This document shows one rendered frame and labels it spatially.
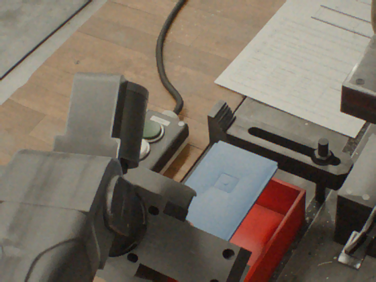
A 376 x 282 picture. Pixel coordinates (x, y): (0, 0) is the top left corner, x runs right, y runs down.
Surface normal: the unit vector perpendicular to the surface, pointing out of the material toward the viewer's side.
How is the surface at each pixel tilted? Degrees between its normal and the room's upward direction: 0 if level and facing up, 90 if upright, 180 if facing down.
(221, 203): 1
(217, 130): 90
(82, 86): 29
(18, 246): 5
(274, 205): 90
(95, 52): 0
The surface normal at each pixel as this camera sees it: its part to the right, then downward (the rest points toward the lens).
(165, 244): -0.32, -0.25
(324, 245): -0.08, -0.68
